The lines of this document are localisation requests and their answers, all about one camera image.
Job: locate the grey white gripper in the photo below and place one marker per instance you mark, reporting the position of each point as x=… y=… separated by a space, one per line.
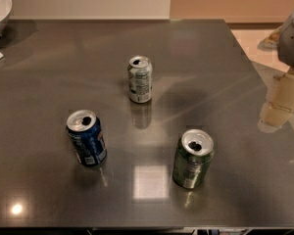
x=292 y=41

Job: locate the green soda can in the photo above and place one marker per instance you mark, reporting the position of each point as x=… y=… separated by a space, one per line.
x=193 y=155

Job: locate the white 7up can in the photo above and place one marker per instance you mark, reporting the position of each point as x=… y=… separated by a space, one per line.
x=140 y=79

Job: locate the blue pepsi can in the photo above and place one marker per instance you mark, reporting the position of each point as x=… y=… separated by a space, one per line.
x=85 y=132

